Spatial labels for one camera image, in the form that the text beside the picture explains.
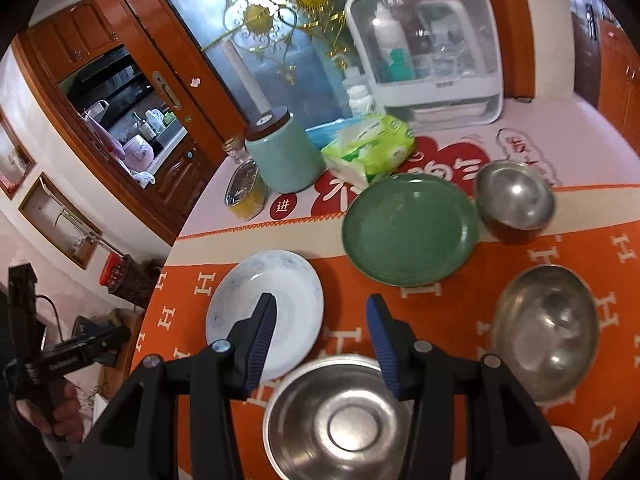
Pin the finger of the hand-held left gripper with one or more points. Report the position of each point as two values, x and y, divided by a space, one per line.
112 337

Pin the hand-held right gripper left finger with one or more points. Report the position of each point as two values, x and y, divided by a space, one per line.
257 345

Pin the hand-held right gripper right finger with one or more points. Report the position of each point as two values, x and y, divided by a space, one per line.
382 340

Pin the white plate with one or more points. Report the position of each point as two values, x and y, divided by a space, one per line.
290 285

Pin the large steel bowl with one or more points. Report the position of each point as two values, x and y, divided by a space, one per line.
345 425

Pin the green plate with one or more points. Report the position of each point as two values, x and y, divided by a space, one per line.
410 230

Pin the pink-sided steel bowl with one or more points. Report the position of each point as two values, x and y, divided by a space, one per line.
545 330

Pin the small steel bowl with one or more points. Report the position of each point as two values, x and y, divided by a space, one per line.
515 195

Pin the person's left hand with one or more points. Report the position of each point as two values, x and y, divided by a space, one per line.
67 410

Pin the dark wicker basket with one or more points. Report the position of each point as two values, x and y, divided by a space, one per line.
130 280

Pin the orange patterned blanket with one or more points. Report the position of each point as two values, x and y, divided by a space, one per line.
450 310

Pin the glass jar yellow contents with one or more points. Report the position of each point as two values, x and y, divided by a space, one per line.
247 195

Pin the wooden kitchen cabinet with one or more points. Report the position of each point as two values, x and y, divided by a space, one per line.
185 185

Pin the pink rice cooker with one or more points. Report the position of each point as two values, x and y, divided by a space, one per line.
137 152

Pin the teal canister brown lid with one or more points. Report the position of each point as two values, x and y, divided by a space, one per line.
285 160

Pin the green tissue pack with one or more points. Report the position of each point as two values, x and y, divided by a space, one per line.
370 147

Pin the small glass jar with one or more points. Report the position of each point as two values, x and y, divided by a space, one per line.
234 150

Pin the blue packet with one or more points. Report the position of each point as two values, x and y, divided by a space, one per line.
320 132

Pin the white pill bottle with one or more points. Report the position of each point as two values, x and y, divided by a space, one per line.
360 102

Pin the white clear-cover dish cabinet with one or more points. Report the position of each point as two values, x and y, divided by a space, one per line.
450 95

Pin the black range hood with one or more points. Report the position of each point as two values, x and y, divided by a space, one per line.
100 75

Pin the printed white table cover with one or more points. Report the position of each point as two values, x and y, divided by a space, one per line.
550 125

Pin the wooden glass sliding door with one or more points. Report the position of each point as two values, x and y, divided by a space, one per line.
280 70

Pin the wooden wall niche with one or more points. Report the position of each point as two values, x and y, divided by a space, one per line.
60 220

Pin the wooden wall cabinet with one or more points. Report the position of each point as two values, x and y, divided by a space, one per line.
620 75

